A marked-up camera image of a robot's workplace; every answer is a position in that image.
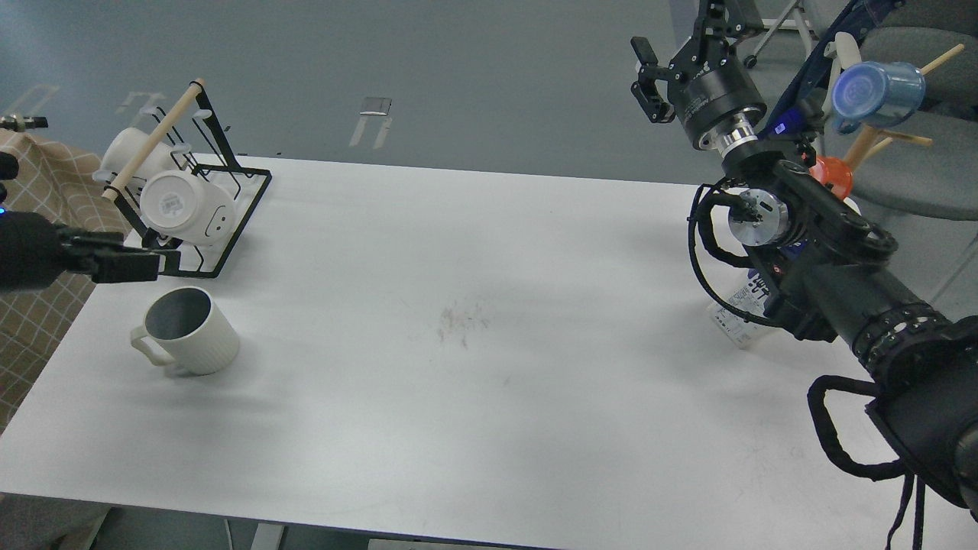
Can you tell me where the black wire cup rack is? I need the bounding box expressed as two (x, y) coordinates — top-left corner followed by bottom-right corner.
(93, 78), (273, 279)

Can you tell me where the orange mug on stand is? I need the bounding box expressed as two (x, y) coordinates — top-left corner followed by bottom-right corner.
(809, 156), (853, 201)

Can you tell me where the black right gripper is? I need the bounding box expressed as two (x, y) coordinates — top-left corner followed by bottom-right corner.
(631, 1), (768, 150)

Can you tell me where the beige checkered cloth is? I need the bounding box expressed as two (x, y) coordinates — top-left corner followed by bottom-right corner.
(0, 128), (134, 432)

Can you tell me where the white cup on rack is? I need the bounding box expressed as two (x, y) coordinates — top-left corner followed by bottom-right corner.
(139, 170), (237, 246)
(93, 128), (188, 186)

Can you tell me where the white rear cup on rack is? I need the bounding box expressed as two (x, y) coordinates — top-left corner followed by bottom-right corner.
(93, 128), (188, 186)

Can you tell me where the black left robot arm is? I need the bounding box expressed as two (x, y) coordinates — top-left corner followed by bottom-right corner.
(1, 203), (181, 293)

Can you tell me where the white ribbed mug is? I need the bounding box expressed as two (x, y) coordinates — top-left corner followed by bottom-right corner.
(129, 286), (241, 376)

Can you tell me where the blue white milk carton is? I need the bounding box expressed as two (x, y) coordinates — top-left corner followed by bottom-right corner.
(708, 267), (772, 350)

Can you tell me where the grey office chair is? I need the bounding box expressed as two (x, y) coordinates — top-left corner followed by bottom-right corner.
(745, 0), (978, 222)

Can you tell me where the blue mug on stand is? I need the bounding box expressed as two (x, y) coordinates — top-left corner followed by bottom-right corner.
(831, 60), (927, 134)

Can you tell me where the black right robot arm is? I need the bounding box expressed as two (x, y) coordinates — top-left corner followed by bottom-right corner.
(631, 1), (977, 549)

